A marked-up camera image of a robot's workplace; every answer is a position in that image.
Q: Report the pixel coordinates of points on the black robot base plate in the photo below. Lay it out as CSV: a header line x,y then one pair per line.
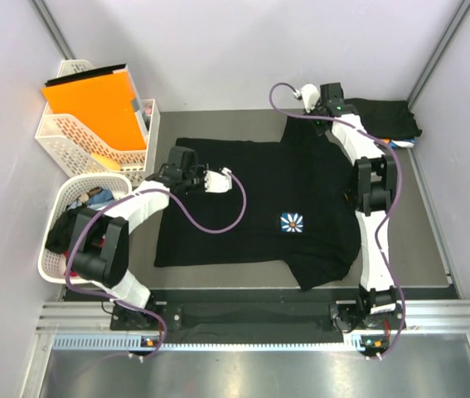
x,y
258,316

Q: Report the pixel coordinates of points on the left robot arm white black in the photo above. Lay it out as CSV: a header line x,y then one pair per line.
x,y
115,223

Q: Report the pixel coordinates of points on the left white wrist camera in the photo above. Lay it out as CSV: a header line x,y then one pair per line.
x,y
218,182

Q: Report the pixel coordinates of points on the white oval laundry basket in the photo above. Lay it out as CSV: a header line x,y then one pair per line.
x,y
51,266

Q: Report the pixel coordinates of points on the orange folder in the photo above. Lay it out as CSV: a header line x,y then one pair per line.
x,y
108,105

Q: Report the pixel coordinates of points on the blue garment in basket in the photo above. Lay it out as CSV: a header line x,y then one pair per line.
x,y
95,199

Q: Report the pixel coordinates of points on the white perforated file organizer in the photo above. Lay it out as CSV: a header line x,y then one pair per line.
x,y
70,143

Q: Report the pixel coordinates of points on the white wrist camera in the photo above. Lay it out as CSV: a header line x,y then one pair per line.
x,y
309,95
218,182

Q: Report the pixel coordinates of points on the folded black t shirt stack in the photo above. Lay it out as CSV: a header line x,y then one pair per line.
x,y
389,120

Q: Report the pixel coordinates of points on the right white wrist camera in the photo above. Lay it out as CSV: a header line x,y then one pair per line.
x,y
309,95

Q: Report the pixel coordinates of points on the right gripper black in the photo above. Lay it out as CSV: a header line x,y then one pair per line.
x,y
320,131

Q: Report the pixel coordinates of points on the black t shirt flower print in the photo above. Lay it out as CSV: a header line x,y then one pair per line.
x,y
290,206

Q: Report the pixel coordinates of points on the black folder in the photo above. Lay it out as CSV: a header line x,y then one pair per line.
x,y
87,74

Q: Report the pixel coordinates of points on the black garment in basket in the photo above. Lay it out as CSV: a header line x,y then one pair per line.
x,y
59,236

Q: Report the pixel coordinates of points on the aluminium frame rail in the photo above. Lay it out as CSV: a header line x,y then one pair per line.
x,y
103,326

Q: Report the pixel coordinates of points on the red garment in basket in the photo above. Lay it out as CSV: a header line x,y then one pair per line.
x,y
87,262

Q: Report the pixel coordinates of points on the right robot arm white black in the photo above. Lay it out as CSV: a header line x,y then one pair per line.
x,y
374,188

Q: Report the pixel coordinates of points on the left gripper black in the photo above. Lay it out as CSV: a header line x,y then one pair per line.
x,y
201,170

